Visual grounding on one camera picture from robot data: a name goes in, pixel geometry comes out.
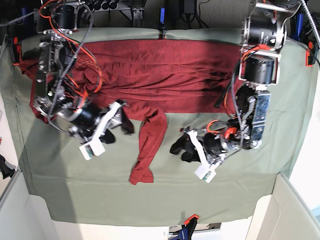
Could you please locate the blue clamp edge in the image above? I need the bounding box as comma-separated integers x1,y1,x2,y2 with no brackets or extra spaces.
158,7,167,40
171,214,199,240

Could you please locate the blue clamp bottom edge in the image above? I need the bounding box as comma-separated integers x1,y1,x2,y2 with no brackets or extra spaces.
171,214,199,240

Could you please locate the black clamp left edge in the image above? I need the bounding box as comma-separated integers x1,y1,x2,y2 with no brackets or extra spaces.
0,155,16,180

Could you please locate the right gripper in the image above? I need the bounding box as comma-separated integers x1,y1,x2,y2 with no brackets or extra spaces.
68,99,135,144

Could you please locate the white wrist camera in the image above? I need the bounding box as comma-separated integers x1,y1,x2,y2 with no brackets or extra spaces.
194,162,220,183
79,139,106,161

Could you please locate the red long-sleeve shirt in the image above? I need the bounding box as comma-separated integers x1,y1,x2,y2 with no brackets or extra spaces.
18,39,245,186

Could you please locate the white bin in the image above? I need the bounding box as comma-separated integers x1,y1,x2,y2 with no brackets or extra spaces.
0,171,59,240
246,173,320,240

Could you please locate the white bin left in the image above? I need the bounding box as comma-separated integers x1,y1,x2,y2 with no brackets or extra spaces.
0,171,59,240

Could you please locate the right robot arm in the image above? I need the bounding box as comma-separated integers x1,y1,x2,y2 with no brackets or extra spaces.
32,0,135,144

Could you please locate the black power supply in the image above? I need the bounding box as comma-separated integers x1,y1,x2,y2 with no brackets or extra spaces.
176,0,197,15

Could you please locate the blue clamp top edge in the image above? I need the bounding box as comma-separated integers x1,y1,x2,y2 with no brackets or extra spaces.
158,7,167,40

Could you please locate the white bin right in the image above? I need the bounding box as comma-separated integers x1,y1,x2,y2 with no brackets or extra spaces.
246,173,320,240

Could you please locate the orange black clamp right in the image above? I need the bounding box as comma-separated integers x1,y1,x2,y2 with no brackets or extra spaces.
305,41,320,67

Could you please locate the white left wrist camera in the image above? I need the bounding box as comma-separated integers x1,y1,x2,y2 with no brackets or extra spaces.
194,162,220,183

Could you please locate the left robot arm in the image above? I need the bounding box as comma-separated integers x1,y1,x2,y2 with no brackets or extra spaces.
169,0,317,171

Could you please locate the metal table leg bracket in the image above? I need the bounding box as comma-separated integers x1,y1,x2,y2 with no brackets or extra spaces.
131,0,147,28

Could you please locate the green table cloth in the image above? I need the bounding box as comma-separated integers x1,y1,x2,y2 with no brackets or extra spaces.
0,42,319,227

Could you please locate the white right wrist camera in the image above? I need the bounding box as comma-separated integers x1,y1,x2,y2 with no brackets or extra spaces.
79,139,106,161

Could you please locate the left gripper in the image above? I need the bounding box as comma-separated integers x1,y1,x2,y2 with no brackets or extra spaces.
169,127,241,167

